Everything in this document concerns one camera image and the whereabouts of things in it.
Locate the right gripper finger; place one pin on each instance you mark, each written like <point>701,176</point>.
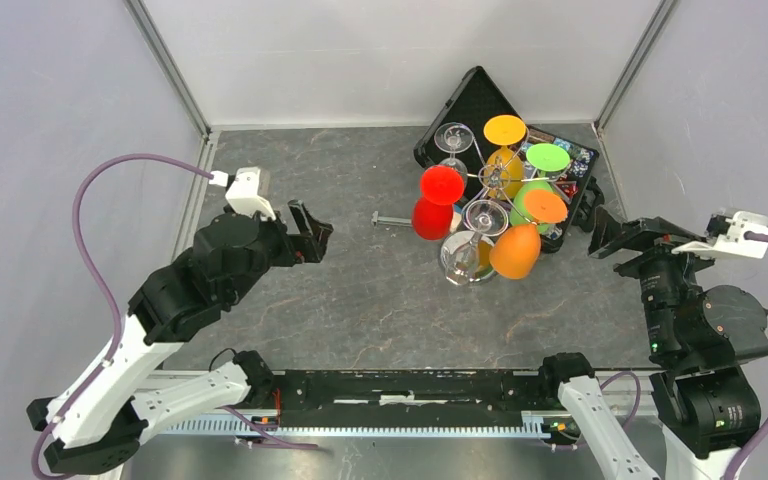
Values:
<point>608,233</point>
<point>589,198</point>

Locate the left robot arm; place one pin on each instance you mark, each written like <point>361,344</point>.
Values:
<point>102,420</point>

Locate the yellow wine glass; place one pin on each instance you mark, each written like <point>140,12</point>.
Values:
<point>506,132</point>

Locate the grey metal tool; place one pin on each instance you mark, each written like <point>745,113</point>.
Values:
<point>378,220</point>

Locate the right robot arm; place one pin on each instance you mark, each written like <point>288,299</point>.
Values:
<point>700,338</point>

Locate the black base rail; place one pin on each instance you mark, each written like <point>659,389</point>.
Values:
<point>397,404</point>

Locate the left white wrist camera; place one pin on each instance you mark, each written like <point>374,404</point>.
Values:
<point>246,191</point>

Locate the white blue block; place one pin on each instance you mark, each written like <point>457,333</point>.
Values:
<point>456,219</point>

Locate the red wine glass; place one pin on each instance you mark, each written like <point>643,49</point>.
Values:
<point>440,188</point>

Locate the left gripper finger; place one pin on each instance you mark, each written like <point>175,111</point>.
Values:
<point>311,232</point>
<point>308,254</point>

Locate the clear wine glass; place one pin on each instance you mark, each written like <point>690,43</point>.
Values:
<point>464,254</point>
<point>454,138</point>

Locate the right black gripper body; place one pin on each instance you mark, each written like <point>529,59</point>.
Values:
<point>658,239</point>

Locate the chrome wine glass rack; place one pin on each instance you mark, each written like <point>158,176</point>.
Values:
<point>492,184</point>

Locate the black open case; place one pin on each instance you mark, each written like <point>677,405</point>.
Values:
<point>477,99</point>

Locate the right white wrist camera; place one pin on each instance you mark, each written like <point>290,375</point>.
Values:
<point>725,237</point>

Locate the green wine glass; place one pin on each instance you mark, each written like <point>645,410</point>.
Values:
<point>545,164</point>

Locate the clear wine glass front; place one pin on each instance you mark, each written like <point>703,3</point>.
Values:
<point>464,254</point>

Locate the clear wine glass back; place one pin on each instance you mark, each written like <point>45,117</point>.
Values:
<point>454,138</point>

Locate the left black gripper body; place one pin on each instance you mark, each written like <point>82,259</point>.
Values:
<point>283,244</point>

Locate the orange wine glass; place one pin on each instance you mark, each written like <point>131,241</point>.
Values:
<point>516,252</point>

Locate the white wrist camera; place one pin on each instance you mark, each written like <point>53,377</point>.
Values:
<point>725,237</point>
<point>246,191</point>

